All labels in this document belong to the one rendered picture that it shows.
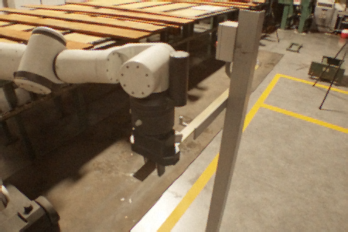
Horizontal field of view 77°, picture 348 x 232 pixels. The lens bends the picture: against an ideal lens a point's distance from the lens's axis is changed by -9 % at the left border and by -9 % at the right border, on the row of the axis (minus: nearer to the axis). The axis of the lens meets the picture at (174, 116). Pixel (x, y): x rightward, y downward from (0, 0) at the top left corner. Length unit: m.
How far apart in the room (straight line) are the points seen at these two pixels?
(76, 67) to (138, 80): 0.16
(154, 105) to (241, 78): 0.41
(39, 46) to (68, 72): 0.09
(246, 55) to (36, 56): 0.55
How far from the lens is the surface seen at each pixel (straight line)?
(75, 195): 1.89
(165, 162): 0.50
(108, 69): 0.46
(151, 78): 0.38
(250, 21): 0.73
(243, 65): 0.76
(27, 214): 1.62
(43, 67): 0.54
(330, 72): 4.32
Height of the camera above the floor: 1.39
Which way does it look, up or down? 32 degrees down
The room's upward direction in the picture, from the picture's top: 1 degrees clockwise
